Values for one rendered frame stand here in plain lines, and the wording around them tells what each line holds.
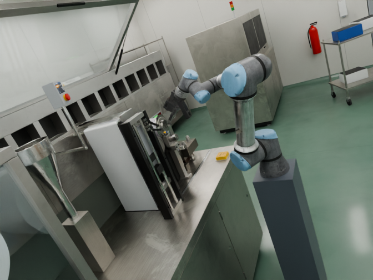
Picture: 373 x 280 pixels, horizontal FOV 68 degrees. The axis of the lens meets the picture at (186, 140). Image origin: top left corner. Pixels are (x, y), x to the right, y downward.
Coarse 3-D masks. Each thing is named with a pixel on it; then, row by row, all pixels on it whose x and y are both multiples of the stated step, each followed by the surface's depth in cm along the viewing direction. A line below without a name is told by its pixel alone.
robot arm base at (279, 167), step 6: (282, 156) 141; (264, 162) 141; (270, 162) 139; (276, 162) 139; (282, 162) 140; (264, 168) 142; (270, 168) 140; (276, 168) 139; (282, 168) 140; (288, 168) 141; (264, 174) 143; (270, 174) 140; (276, 174) 139; (282, 174) 139
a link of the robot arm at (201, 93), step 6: (192, 84) 145; (198, 84) 145; (204, 84) 145; (210, 84) 146; (192, 90) 145; (198, 90) 143; (204, 90) 143; (210, 90) 146; (198, 96) 143; (204, 96) 142; (204, 102) 146
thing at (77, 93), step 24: (120, 72) 194; (144, 72) 221; (168, 72) 250; (72, 96) 156; (96, 96) 171; (120, 96) 201; (0, 120) 121; (24, 120) 130; (48, 120) 149; (0, 144) 125
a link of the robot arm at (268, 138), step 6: (258, 132) 140; (264, 132) 138; (270, 132) 135; (258, 138) 136; (264, 138) 134; (270, 138) 134; (276, 138) 137; (264, 144) 134; (270, 144) 135; (276, 144) 137; (264, 150) 133; (270, 150) 135; (276, 150) 137; (270, 156) 138; (276, 156) 138
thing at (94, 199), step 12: (96, 180) 161; (108, 180) 169; (84, 192) 152; (96, 192) 159; (108, 192) 167; (84, 204) 151; (96, 204) 158; (108, 204) 166; (120, 204) 174; (60, 216) 138; (96, 216) 157; (108, 216) 164
